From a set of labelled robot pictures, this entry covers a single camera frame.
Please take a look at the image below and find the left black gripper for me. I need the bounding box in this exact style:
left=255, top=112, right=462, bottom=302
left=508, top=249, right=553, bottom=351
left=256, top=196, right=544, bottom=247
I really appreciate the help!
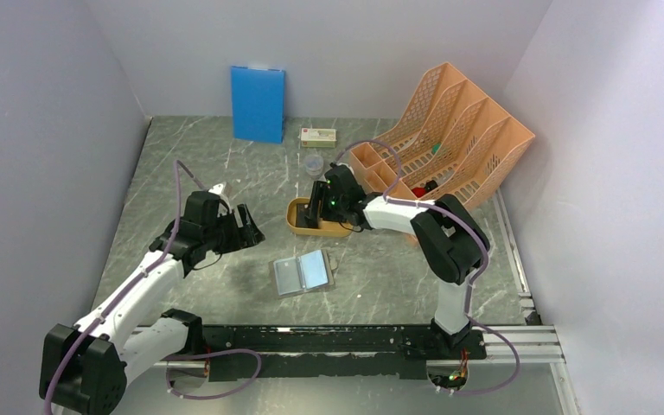
left=202, top=202, right=265, bottom=254

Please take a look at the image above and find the yellow oval tray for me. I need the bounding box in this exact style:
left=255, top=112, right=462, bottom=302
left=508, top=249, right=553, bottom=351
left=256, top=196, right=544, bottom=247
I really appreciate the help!
left=285, top=197, right=353, bottom=238

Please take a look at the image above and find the grey card holder wallet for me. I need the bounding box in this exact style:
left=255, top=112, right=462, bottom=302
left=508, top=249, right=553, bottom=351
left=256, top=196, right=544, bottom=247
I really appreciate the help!
left=269, top=249, right=337, bottom=298

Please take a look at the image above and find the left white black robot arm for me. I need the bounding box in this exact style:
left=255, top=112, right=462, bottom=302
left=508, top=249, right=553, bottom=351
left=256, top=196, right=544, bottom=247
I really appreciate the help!
left=39, top=182, right=265, bottom=414

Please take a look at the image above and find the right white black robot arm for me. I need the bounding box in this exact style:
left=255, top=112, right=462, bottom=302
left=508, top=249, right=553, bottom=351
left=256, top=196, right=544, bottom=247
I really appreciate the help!
left=289, top=163, right=490, bottom=358

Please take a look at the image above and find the small clear plastic cup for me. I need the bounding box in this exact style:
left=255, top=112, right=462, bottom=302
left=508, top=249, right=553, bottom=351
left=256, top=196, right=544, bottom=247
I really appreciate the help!
left=303, top=153, right=325, bottom=180

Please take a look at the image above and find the small white red box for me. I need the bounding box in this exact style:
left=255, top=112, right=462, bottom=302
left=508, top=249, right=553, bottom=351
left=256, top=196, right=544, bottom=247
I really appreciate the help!
left=299, top=127, right=337, bottom=148

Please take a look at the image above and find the red black object in rack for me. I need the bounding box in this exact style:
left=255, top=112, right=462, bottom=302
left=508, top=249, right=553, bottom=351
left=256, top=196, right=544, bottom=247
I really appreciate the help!
left=411, top=180, right=438, bottom=199

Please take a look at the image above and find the blue board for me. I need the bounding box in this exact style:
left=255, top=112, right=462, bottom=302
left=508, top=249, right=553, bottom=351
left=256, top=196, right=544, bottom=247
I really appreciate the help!
left=230, top=66, right=285, bottom=144

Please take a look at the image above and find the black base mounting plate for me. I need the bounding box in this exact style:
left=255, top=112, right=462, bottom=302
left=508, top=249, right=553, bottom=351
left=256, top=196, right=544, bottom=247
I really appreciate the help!
left=169, top=323, right=487, bottom=381

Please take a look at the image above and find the orange file organizer rack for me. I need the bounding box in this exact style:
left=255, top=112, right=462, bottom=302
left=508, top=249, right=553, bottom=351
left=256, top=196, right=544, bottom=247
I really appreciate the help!
left=348, top=62, right=535, bottom=211

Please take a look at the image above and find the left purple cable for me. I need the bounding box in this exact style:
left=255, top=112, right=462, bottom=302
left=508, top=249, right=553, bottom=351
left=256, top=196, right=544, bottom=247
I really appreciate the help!
left=42, top=159, right=265, bottom=415

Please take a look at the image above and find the purple cable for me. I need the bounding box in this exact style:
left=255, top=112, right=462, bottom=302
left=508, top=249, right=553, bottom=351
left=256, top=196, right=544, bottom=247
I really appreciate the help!
left=42, top=159, right=265, bottom=415
left=331, top=139, right=521, bottom=398

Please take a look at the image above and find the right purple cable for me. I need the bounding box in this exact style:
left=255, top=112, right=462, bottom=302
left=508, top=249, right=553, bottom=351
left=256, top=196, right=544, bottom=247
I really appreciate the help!
left=331, top=139, right=521, bottom=398

